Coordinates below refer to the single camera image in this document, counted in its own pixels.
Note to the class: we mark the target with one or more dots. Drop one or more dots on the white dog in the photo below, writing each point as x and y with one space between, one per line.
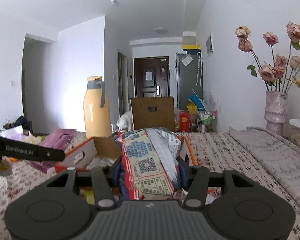
125 122

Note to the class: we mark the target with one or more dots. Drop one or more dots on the yellow black box on fridge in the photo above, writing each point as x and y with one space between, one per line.
190 47

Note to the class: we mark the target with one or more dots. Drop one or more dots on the grey folded blanket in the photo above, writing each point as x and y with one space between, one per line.
275 153

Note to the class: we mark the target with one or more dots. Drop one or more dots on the red gift box on floor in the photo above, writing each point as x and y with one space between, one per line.
184 122

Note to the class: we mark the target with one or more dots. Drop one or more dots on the purple plastic bag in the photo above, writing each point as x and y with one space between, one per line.
59 139

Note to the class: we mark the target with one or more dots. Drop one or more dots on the dried pink roses bouquet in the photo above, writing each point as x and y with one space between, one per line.
282 73

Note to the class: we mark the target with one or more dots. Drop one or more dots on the yellow thermos jug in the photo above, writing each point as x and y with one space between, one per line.
96 109

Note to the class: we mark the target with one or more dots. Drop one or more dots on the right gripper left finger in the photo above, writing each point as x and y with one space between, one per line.
104 198

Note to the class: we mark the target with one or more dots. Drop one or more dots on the dark brown entrance door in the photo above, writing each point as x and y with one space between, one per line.
152 77

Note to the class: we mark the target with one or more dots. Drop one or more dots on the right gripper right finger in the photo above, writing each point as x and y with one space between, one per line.
195 179

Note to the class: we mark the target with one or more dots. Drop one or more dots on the pink ribbed flower vase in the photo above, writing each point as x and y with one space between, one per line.
276 111

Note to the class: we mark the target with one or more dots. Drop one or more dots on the grey refrigerator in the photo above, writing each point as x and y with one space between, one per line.
188 78

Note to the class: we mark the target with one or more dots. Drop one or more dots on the red orange cardboard box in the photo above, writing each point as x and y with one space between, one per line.
90 152

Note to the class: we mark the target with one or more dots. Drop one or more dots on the patterned calligraphy tablecloth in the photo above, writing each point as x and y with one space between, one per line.
213 150

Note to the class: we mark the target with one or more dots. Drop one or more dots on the large white red snack bag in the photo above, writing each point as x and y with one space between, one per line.
152 186

